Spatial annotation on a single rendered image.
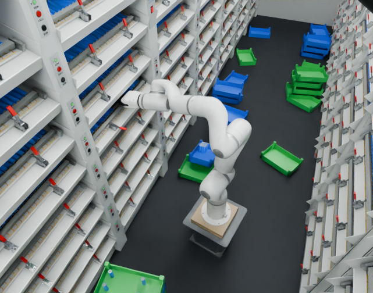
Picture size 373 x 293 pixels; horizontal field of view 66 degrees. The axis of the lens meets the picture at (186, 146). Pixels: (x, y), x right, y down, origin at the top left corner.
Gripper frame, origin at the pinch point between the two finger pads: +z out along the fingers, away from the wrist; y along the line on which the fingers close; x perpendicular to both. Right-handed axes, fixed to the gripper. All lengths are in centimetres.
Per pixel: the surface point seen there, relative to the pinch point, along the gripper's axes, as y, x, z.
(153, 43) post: -31.1, -16.6, -10.4
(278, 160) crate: -84, 116, -73
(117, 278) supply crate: 70, 57, -22
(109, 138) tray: 22.5, 8.7, -5.6
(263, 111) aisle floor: -147, 111, -45
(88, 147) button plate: 37.8, 0.0, -8.4
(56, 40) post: 35, -48, -18
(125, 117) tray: 5.1, 8.3, -4.7
